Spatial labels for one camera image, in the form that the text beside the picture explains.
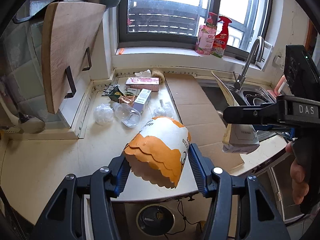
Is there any stainless steel sink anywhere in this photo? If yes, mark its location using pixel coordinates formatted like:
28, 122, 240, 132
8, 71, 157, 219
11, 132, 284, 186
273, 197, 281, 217
197, 79, 275, 126

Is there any right hand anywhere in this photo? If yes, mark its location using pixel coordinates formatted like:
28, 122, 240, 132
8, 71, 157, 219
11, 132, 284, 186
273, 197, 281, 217
285, 141, 310, 205

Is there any brown cardboard sheet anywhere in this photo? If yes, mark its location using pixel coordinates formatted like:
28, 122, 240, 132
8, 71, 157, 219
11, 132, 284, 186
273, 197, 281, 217
164, 73, 244, 172

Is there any orange white paper bag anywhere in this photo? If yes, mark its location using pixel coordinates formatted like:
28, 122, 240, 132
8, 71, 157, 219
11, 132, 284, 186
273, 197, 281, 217
123, 116, 191, 189

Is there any crumpled clear plastic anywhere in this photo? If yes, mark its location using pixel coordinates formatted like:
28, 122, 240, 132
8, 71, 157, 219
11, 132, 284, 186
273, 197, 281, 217
93, 103, 114, 126

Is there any wooden cutting board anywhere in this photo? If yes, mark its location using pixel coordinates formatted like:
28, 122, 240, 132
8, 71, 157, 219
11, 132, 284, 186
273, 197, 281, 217
41, 1, 106, 114

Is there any orange object on sill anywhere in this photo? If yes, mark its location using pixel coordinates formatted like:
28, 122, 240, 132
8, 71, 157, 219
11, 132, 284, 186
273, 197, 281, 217
118, 48, 124, 55

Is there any round trash bin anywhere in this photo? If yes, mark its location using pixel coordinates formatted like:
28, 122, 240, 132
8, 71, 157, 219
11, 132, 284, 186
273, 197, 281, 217
136, 204, 175, 237

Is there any clear plastic wrap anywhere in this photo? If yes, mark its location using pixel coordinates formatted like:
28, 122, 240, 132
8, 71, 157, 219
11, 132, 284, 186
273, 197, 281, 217
152, 99, 174, 118

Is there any clear plastic bottle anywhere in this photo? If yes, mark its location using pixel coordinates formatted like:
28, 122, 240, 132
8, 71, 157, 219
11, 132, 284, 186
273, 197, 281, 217
111, 102, 141, 128

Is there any pink strawberry box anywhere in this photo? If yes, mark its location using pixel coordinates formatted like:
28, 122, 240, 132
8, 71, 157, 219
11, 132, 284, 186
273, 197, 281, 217
125, 77, 159, 92

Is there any beige sponge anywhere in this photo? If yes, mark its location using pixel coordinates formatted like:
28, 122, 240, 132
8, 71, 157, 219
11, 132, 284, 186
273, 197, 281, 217
151, 69, 165, 85

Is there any red spray bottle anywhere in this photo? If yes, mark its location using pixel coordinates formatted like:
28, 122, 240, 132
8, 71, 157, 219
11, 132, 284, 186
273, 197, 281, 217
211, 15, 232, 58

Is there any dark green snack wrapper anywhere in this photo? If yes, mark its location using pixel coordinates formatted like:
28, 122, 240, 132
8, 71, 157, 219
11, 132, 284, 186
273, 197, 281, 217
101, 85, 124, 102

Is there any black cable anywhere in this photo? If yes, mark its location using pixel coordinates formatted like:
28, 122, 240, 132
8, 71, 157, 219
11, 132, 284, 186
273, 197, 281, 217
163, 199, 201, 240

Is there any white blue small box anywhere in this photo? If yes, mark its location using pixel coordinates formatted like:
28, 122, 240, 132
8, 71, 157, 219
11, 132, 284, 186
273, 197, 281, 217
132, 89, 152, 113

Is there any white ladle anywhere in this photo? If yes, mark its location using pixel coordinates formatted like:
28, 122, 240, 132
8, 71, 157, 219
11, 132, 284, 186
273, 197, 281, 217
1, 96, 45, 134

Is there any window frame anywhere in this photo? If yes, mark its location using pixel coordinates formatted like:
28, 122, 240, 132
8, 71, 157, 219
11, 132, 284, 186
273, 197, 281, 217
118, 0, 272, 61

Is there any white tissue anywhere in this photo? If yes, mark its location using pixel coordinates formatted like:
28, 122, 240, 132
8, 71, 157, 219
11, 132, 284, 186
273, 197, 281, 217
135, 69, 152, 78

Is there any chrome faucet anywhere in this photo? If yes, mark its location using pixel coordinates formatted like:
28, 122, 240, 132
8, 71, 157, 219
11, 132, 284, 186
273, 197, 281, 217
234, 36, 265, 90

